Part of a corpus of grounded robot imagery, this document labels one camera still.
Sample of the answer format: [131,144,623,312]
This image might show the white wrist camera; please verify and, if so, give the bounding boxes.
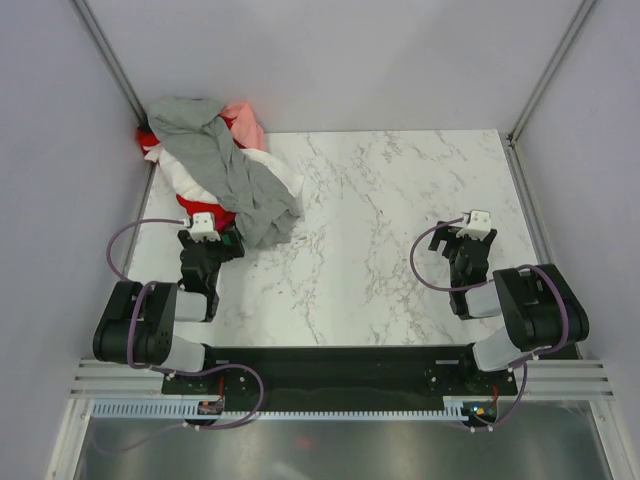
[457,210,492,240]
[188,212,221,242]

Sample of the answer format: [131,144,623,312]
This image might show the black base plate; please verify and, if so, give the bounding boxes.
[162,346,517,410]

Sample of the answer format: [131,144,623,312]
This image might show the aluminium frame post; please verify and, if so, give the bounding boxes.
[504,0,599,146]
[69,0,147,124]

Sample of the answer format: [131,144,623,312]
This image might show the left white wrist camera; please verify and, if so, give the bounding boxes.
[188,212,221,242]

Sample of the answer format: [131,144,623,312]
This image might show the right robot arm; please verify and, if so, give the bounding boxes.
[428,221,589,394]

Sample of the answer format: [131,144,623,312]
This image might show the white slotted cable duct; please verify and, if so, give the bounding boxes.
[91,399,469,422]

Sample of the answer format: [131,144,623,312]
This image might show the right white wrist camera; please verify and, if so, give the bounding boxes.
[457,210,492,240]

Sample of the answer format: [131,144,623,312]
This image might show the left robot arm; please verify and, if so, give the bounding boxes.
[92,223,245,393]

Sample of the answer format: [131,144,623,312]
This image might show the right aluminium frame post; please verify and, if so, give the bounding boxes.
[504,0,599,146]

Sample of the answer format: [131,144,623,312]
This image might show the red t shirt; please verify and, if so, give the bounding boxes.
[135,122,235,230]

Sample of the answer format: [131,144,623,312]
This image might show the grey t shirt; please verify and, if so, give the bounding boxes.
[147,97,301,248]

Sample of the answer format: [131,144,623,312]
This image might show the left aluminium frame post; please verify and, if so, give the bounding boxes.
[69,0,147,124]

